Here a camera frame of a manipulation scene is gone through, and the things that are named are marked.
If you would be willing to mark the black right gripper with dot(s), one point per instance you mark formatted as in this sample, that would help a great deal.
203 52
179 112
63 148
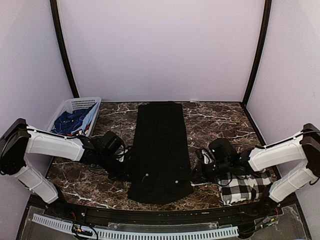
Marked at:
201 176

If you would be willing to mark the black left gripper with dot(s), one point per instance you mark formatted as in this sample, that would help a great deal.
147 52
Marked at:
125 170

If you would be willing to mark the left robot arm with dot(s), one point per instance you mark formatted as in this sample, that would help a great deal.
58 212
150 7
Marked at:
21 140

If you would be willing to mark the blue clothes in basket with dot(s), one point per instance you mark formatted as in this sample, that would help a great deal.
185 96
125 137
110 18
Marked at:
75 121

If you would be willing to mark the left black frame post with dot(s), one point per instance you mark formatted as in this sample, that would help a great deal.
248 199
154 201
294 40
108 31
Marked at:
62 48

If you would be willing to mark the black front rail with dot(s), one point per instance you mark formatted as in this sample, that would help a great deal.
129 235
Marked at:
240 214

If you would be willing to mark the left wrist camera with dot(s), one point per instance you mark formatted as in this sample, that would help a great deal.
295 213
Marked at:
125 155

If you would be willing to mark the black long sleeve shirt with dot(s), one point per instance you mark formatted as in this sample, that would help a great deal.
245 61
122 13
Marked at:
159 165

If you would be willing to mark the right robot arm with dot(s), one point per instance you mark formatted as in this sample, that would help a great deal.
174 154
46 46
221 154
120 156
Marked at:
241 175

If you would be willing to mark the white slotted cable duct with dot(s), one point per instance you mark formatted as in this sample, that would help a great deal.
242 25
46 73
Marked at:
135 232

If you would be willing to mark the grey plastic laundry basket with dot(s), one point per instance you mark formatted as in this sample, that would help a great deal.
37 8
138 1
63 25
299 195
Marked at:
72 115

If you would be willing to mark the black frame post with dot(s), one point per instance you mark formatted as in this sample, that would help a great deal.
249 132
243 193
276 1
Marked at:
62 48
259 52

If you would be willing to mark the black white plaid shirt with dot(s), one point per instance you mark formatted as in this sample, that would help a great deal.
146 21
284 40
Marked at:
235 189

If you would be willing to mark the right black frame post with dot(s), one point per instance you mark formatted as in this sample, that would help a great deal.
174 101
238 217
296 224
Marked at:
259 52

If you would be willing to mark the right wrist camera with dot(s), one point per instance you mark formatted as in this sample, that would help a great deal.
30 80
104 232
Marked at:
204 156

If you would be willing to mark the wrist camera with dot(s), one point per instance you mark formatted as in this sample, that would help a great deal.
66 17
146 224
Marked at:
204 156
125 155

